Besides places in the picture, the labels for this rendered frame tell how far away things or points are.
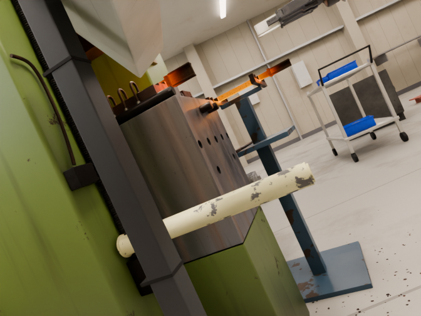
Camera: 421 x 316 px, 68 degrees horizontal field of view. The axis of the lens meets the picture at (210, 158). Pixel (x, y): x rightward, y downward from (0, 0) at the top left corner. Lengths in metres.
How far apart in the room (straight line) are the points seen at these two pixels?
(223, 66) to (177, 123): 8.50
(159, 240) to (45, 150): 0.37
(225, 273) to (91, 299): 0.37
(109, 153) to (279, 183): 0.31
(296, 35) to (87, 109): 9.44
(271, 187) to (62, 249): 0.46
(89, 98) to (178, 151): 0.46
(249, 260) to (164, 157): 0.37
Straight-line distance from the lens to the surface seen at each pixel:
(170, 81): 1.03
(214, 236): 0.90
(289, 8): 0.95
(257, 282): 0.93
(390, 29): 10.66
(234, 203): 0.60
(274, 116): 9.20
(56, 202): 0.73
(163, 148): 0.89
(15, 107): 0.77
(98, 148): 0.45
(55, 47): 0.49
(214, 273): 0.94
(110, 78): 1.42
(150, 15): 0.50
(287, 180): 0.58
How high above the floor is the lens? 0.73
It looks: 1 degrees down
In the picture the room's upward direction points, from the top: 25 degrees counter-clockwise
